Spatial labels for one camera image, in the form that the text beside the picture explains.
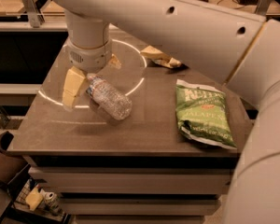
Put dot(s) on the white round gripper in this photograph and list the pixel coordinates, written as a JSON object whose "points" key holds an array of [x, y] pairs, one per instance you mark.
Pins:
{"points": [[90, 58]]}

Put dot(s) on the clear plastic water bottle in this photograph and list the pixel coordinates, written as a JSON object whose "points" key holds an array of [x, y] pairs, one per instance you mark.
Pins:
{"points": [[110, 99]]}

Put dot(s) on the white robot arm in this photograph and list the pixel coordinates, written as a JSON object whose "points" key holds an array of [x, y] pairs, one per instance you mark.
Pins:
{"points": [[237, 49]]}

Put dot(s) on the brown chip bag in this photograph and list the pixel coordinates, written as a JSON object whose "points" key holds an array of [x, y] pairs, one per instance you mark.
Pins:
{"points": [[160, 58]]}

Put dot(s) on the green jalapeno chip bag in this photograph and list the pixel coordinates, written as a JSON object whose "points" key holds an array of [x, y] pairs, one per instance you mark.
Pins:
{"points": [[202, 114]]}

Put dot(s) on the brown chair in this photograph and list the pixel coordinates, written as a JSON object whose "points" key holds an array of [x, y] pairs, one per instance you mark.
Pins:
{"points": [[11, 168]]}

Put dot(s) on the yellow cloth on cart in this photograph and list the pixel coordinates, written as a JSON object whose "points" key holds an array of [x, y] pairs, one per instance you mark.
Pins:
{"points": [[34, 199]]}

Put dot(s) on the left metal bracket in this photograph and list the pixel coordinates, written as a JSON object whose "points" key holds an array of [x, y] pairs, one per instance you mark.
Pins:
{"points": [[34, 15]]}

